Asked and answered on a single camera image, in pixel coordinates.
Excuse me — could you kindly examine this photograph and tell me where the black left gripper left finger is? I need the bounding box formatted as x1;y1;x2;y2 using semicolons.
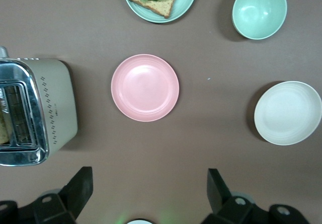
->
0;166;94;224

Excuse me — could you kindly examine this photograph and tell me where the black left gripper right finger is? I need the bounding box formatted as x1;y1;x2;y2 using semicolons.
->
201;168;310;224

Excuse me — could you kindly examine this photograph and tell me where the pink plate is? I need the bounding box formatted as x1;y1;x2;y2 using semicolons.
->
111;54;180;123

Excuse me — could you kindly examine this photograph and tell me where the beige and chrome toaster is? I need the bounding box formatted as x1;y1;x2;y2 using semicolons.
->
0;46;78;167

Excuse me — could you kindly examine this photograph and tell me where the bread slice in toaster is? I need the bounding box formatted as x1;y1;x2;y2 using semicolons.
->
0;110;12;144

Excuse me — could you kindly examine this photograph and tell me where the beige plate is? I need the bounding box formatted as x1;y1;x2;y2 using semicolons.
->
254;81;322;146

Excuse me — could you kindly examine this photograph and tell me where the green bowl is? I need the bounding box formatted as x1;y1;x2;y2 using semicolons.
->
231;0;288;41

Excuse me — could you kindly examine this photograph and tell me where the green plate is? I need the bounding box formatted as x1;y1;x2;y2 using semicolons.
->
121;0;199;24

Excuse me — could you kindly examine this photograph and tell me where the bread slice under lettuce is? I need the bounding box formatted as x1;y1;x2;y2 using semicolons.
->
128;0;176;19

